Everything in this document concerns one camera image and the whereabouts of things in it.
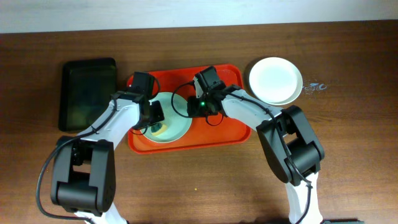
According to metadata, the red plastic serving tray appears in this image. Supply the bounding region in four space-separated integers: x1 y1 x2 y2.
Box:
127 67 251 154

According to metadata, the black plastic tray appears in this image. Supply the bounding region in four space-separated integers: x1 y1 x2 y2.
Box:
58 57 117 132

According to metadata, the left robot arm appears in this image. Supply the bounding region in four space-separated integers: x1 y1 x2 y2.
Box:
50 91 164 223

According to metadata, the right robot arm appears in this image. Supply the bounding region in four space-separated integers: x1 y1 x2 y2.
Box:
193 84 325 223

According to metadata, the white round plate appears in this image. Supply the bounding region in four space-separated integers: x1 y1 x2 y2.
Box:
248 57 303 106

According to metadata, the green and yellow sponge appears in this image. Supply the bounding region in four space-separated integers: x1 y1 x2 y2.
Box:
151 122 168 136

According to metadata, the left black cable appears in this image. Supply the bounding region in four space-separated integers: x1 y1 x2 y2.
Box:
35 77 161 223

